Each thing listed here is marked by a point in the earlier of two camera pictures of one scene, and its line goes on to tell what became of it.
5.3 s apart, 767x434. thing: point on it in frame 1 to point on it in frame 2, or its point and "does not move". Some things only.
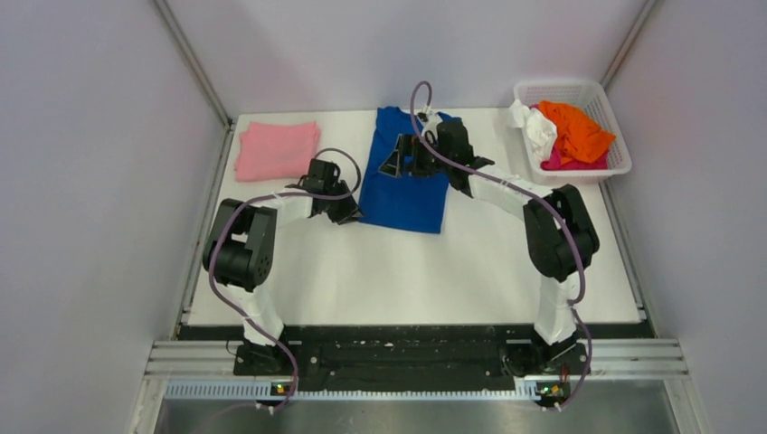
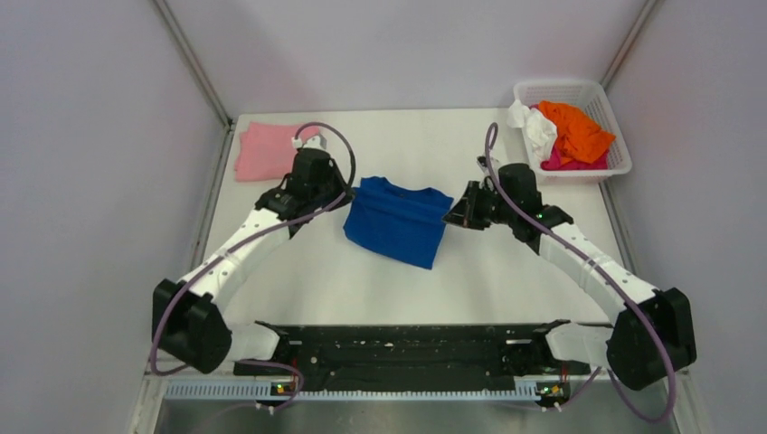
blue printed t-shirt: x=411 y=202 to x=403 y=225
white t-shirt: x=541 y=131 does not move
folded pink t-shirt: x=276 y=151 does not move
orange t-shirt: x=579 y=136 does not move
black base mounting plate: x=352 y=357 does not move
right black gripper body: x=435 y=163 to x=493 y=206
